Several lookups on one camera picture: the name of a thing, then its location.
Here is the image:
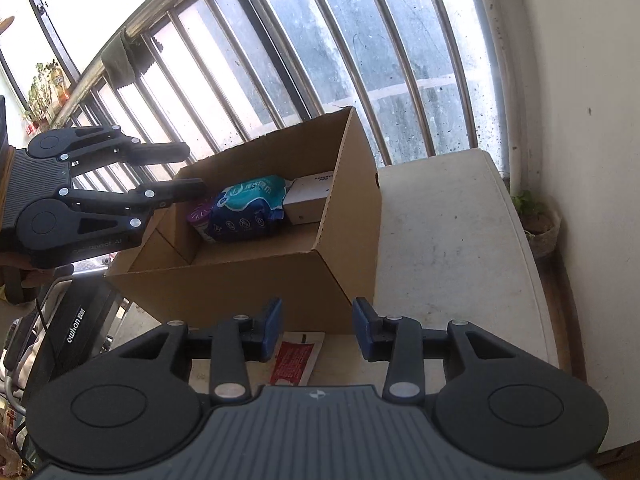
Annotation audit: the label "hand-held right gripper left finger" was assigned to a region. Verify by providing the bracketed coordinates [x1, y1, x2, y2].
[117, 297, 284, 404]

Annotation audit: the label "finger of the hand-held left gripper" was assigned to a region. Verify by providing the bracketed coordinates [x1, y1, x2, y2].
[60, 124, 192, 168]
[57, 177, 209, 231]

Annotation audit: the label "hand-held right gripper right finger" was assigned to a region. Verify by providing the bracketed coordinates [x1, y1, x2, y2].
[351, 297, 522, 404]

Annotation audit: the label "purple lid air freshener jar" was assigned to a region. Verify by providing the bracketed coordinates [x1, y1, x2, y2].
[186, 200, 223, 246]

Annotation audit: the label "cardboard box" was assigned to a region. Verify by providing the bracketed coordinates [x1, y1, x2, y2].
[104, 106, 383, 336]

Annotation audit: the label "blue and white tissue pack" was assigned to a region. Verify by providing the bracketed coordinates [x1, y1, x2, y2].
[207, 175, 293, 245]

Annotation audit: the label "white carton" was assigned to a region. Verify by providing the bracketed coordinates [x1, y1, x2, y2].
[282, 170, 336, 226]

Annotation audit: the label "red and white packet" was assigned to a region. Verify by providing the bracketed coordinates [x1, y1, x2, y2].
[267, 331, 326, 387]

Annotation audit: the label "grey cloth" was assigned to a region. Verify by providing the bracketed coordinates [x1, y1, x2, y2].
[100, 27, 166, 93]

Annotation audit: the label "metal window railing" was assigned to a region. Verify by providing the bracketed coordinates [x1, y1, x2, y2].
[50, 0, 501, 201]

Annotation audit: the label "leafy ledge plants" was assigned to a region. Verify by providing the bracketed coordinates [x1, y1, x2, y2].
[22, 60, 62, 128]

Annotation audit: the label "wheelchair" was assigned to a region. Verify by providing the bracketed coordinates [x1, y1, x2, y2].
[0, 260, 131, 480]

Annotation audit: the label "small potted plant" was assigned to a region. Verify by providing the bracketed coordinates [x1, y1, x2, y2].
[510, 187, 563, 261]

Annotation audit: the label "dark window frame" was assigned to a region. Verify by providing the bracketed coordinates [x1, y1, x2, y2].
[20, 0, 87, 82]

